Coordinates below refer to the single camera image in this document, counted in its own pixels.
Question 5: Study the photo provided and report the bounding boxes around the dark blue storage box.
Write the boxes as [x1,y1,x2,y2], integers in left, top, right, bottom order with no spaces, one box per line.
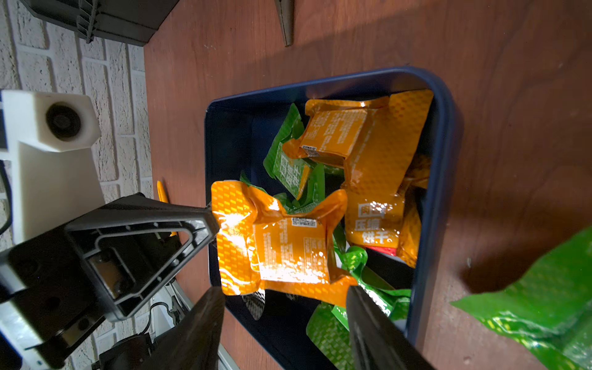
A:
[204,66,462,369]

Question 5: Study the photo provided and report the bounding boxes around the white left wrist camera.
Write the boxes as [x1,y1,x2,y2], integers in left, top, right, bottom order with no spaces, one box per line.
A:
[1,89,105,245]

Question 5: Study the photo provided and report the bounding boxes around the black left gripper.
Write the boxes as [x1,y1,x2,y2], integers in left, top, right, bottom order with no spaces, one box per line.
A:
[1,193,219,369]

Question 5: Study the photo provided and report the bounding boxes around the green cookie packet front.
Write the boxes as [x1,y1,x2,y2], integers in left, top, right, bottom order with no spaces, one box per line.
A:
[263,103,311,200]

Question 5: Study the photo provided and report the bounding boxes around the orange cookie packet front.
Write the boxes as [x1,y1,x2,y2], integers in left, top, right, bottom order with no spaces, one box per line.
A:
[345,179,422,268]

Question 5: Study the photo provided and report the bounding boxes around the green cookie packet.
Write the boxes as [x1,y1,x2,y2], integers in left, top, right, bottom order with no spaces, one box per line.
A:
[452,228,591,369]
[263,103,311,200]

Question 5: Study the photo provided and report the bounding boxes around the large orange cookie packet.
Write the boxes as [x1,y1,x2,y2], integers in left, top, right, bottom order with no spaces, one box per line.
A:
[211,180,358,307]

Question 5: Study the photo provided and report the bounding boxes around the yellow utility knife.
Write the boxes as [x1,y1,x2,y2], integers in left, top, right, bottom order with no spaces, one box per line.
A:
[157,180,170,204]

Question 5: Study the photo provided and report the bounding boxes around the black toolbox grey latches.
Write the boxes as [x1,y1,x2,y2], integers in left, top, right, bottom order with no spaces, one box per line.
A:
[21,0,178,46]

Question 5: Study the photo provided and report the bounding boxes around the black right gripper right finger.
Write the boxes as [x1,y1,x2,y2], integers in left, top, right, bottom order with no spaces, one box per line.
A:
[346,286,433,369]

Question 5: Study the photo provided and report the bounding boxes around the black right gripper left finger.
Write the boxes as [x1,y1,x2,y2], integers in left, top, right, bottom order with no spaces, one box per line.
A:
[140,287,226,369]

